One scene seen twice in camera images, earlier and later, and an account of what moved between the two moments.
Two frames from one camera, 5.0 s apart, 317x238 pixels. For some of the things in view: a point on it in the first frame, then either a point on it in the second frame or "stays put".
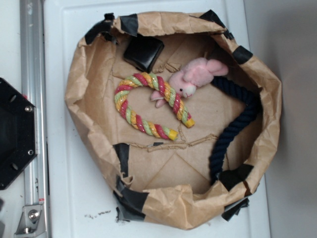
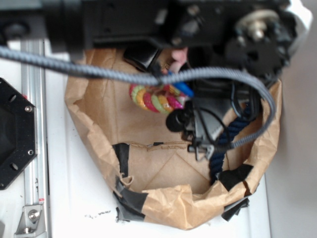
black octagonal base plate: [19, 134] stays put
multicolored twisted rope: [151, 80] → [159, 98]
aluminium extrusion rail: [33, 87] stays put
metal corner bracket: [31, 223] stays put
